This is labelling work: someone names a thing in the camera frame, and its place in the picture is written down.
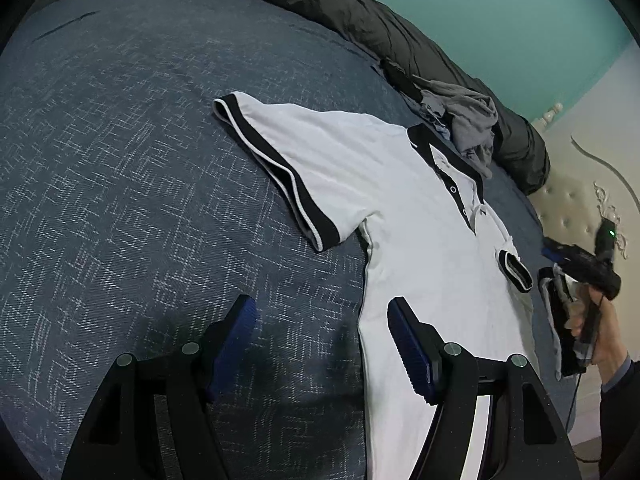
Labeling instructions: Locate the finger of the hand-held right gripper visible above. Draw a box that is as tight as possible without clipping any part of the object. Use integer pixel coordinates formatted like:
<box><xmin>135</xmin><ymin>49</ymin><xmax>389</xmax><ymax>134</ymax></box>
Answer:
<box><xmin>543</xmin><ymin>237</ymin><xmax>576</xmax><ymax>263</ymax></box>

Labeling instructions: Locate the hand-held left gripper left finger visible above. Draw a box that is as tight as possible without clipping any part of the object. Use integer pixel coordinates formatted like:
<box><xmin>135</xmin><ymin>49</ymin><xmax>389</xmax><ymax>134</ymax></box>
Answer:
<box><xmin>60</xmin><ymin>294</ymin><xmax>258</xmax><ymax>480</ymax></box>

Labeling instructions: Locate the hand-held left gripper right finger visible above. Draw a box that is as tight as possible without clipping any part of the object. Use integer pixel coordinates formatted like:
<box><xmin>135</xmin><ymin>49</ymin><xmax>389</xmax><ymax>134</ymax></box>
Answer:
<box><xmin>387</xmin><ymin>296</ymin><xmax>583</xmax><ymax>480</ymax></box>

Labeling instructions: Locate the white polo shirt black trim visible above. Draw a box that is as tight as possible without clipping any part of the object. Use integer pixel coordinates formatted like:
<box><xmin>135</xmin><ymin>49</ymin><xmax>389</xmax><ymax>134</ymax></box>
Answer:
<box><xmin>212</xmin><ymin>91</ymin><xmax>536</xmax><ymax>480</ymax></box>

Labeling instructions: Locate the person's right forearm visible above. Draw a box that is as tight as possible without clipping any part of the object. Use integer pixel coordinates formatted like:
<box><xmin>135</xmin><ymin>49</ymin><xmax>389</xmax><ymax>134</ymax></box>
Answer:
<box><xmin>597</xmin><ymin>352</ymin><xmax>640</xmax><ymax>480</ymax></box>

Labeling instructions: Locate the person's right hand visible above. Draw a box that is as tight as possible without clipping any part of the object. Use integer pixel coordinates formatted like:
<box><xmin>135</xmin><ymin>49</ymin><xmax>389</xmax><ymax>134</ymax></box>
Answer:
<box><xmin>565</xmin><ymin>282</ymin><xmax>630</xmax><ymax>386</ymax></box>

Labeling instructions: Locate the beige ornate headboard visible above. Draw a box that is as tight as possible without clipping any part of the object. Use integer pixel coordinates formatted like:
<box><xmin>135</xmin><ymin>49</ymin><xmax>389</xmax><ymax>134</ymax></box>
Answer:
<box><xmin>527</xmin><ymin>45</ymin><xmax>640</xmax><ymax>361</ymax></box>

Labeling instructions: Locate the light grey folded garment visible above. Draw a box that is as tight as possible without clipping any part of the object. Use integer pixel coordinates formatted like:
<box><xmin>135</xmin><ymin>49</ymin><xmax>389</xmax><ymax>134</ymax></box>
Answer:
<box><xmin>537</xmin><ymin>267</ymin><xmax>568</xmax><ymax>378</ymax></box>

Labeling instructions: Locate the black folded garment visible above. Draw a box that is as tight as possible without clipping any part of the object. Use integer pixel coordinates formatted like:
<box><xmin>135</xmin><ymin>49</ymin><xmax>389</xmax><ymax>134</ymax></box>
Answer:
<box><xmin>542</xmin><ymin>272</ymin><xmax>588</xmax><ymax>376</ymax></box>

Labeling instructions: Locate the grey crumpled garment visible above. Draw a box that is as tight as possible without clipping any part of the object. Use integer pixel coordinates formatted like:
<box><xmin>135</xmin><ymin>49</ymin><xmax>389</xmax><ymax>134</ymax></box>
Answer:
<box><xmin>412</xmin><ymin>77</ymin><xmax>501</xmax><ymax>178</ymax></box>

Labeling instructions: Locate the small blue-grey crumpled garment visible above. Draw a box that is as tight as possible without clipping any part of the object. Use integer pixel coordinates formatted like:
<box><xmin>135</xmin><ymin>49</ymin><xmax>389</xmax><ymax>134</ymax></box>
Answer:
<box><xmin>417</xmin><ymin>90</ymin><xmax>453</xmax><ymax>136</ymax></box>

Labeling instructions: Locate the blue woven bedspread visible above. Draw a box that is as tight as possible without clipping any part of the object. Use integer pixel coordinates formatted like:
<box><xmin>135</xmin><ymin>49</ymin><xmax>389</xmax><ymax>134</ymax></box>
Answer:
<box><xmin>0</xmin><ymin>0</ymin><xmax>581</xmax><ymax>480</ymax></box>

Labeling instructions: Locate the dark grey duvet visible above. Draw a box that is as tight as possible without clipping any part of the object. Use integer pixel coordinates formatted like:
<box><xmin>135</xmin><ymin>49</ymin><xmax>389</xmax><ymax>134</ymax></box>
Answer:
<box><xmin>181</xmin><ymin>0</ymin><xmax>551</xmax><ymax>196</ymax></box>

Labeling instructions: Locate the black cable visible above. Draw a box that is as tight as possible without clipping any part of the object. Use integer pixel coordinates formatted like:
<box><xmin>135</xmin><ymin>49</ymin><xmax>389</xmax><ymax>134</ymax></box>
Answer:
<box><xmin>565</xmin><ymin>367</ymin><xmax>601</xmax><ymax>463</ymax></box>

